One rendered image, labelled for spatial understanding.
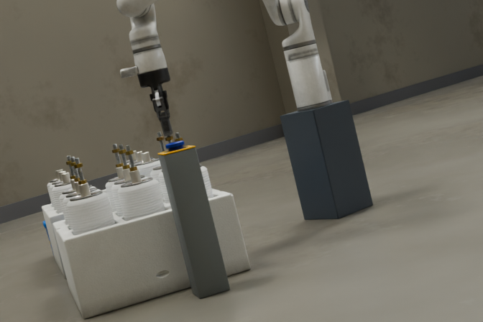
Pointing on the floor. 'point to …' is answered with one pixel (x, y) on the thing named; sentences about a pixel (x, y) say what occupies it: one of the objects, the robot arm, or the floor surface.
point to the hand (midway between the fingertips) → (167, 127)
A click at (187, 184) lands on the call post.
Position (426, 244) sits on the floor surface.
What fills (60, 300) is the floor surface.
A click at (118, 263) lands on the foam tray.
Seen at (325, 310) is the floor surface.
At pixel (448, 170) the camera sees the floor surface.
